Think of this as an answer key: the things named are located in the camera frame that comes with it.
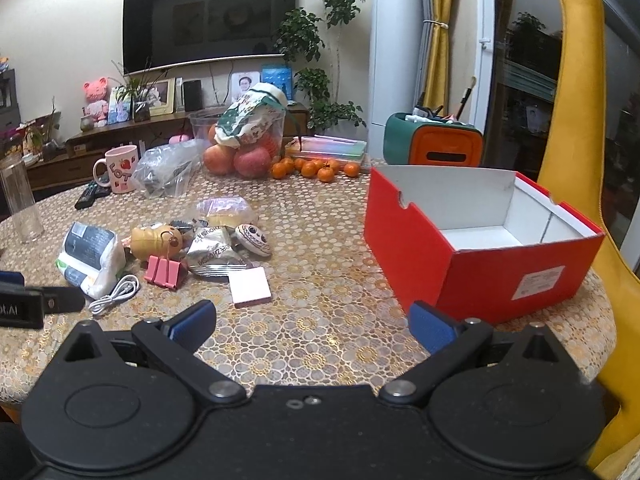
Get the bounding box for white photo frame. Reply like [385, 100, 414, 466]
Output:
[230, 70, 262, 107]

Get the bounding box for white coiled cable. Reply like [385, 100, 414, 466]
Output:
[88, 273, 141, 319]

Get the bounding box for green orange storage box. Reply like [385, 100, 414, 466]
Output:
[383, 110, 485, 166]

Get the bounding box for tall green houseplant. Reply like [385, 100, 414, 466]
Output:
[271, 0, 368, 135]

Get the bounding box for black white wet wipes pack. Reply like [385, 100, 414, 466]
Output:
[56, 222, 127, 299]

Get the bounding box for clear plastic bag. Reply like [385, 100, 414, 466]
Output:
[131, 140, 207, 199]

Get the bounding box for pile of tangerines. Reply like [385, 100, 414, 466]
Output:
[270, 156, 361, 184]

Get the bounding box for pink mug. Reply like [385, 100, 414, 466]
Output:
[93, 145, 140, 195]

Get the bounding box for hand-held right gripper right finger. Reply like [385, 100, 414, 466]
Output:
[379, 301, 577, 406]

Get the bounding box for white standing air conditioner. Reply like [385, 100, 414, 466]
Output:
[369, 0, 427, 162]

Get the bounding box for clear glass tumbler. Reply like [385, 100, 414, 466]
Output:
[0, 153, 45, 244]

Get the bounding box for yellow chair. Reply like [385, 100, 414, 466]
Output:
[505, 0, 640, 472]

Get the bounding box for pink sticky note pad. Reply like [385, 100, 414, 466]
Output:
[228, 266, 274, 309]

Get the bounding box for silver snack packet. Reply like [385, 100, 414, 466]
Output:
[186, 244, 253, 278]
[186, 226, 232, 256]

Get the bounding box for small potted grass plant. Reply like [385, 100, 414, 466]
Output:
[111, 59, 168, 123]

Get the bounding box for blue card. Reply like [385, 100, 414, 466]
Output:
[260, 63, 293, 102]

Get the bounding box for small black packet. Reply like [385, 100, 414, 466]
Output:
[169, 218, 210, 234]

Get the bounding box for black remote control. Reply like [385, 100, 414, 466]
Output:
[74, 182, 112, 211]

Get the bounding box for yellow curtain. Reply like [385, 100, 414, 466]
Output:
[422, 0, 455, 117]

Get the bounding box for wooden photo frame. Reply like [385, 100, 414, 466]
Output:
[148, 77, 177, 116]

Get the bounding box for clear plastic bowl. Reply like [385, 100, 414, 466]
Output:
[188, 106, 287, 179]

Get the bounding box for red apple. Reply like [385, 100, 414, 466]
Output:
[203, 144, 237, 177]
[234, 146, 273, 179]

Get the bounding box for purple wrapped bread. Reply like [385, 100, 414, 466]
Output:
[195, 196, 260, 228]

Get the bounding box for pastel plastic case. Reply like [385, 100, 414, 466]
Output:
[285, 134, 369, 167]

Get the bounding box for black television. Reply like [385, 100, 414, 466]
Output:
[122, 0, 299, 74]

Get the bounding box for red cardboard box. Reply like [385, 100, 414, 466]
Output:
[363, 165, 607, 326]

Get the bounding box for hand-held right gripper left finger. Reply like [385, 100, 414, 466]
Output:
[62, 300, 247, 404]

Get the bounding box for green white snack bag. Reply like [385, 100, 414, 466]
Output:
[214, 81, 289, 149]

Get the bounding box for desktop with patterned tablecloth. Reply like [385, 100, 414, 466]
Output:
[0, 159, 619, 407]

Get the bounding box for wooden television cabinet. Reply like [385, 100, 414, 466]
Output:
[24, 102, 312, 192]

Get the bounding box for pink plush toy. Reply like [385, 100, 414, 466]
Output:
[81, 76, 112, 127]

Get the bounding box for pink binder clip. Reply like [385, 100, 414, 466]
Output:
[146, 255, 189, 290]

